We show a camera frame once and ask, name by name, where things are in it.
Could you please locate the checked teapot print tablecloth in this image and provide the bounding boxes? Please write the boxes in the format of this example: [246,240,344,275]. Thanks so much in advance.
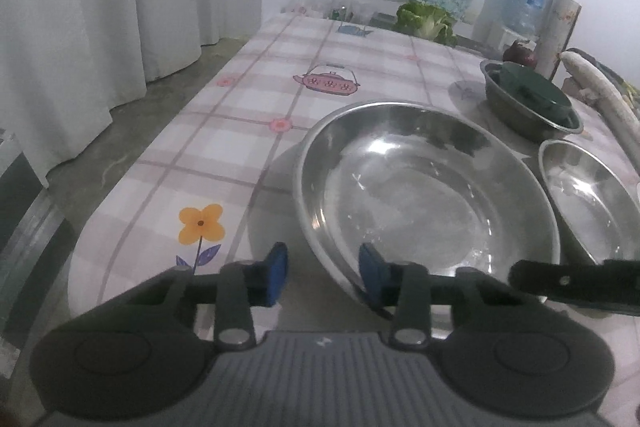
[66,11,640,344]

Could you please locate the white plastic bags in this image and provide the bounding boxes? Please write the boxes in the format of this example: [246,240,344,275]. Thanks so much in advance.
[279,0,327,16]

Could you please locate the dark green bowl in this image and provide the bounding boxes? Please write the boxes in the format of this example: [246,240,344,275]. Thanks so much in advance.
[499,61,575,128]

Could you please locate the white curtain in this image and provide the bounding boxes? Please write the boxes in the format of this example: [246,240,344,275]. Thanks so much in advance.
[0,0,266,188]

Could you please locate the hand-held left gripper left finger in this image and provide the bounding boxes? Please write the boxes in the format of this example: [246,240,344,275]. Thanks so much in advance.
[117,242,291,353]

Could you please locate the rolled white mat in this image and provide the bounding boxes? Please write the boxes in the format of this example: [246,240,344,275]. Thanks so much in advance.
[559,49,640,144]

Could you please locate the white water dispenser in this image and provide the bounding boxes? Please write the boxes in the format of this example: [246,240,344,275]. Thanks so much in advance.
[474,18,541,58]

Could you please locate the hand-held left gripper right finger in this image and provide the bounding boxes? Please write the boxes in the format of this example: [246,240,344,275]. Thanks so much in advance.
[358,242,541,352]

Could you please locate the green cabbage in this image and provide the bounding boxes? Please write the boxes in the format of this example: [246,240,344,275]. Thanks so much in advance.
[395,1,459,46]

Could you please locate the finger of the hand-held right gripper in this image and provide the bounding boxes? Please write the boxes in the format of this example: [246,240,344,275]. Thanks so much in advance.
[507,258,640,312]

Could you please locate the large steel plate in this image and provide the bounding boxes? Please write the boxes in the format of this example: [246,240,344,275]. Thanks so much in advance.
[538,139,640,269]
[294,102,562,309]

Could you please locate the flower print paper roll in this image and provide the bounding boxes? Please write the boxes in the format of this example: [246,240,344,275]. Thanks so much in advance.
[537,0,582,78]

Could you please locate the large water bottle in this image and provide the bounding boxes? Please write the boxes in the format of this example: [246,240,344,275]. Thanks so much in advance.
[492,0,549,36]

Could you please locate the red onion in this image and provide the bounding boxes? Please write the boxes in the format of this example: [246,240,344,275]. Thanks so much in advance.
[502,39,539,68]

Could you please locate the grey metal frame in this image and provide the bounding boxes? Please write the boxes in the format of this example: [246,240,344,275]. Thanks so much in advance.
[0,129,67,360]

